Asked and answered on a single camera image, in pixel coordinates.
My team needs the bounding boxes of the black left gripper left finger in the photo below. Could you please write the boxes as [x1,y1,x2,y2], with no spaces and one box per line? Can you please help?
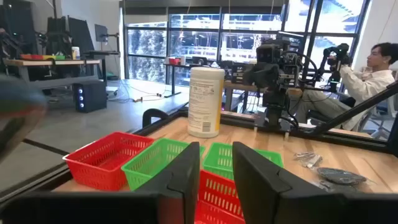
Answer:
[0,141,200,224]

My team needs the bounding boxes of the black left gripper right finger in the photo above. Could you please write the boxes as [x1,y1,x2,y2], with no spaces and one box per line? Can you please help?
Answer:
[232,141,398,224]

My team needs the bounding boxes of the silver nail clipper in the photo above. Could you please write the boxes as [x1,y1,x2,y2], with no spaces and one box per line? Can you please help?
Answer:
[294,151,323,169]

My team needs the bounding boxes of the computer monitor on arm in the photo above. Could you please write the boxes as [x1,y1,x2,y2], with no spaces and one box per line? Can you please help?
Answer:
[95,24,121,54]

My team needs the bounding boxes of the wooden top desk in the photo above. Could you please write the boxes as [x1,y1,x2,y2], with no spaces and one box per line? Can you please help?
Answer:
[2,58,102,91]
[223,80,261,113]

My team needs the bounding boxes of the green plastic slotted basket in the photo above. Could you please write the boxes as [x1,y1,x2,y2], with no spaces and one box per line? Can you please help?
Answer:
[121,138,206,192]
[202,142,284,181]

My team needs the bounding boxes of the red plastic slotted basket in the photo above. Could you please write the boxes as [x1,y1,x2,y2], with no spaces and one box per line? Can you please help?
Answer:
[62,131,155,192]
[194,169,247,224]

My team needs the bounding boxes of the white yellow wipes canister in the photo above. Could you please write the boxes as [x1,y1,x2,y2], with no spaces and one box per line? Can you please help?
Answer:
[187,67,225,139]

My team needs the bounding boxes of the person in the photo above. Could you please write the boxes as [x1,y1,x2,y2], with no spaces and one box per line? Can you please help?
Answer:
[289,42,398,131]

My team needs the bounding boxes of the black computer tower blue lights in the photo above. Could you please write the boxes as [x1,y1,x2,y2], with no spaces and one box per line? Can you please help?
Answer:
[73,81,108,113]

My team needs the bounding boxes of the black equipment rack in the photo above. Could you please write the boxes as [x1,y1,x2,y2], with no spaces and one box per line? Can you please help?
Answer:
[0,0,40,60]

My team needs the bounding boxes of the black frame handle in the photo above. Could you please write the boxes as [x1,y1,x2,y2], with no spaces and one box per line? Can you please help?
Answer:
[142,108,170,128]

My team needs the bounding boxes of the black frame desk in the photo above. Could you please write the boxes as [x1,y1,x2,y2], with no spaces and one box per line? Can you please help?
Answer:
[163,55,218,98]

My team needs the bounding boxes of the large glass window wall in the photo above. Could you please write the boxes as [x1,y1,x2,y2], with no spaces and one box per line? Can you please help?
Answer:
[123,0,371,94]

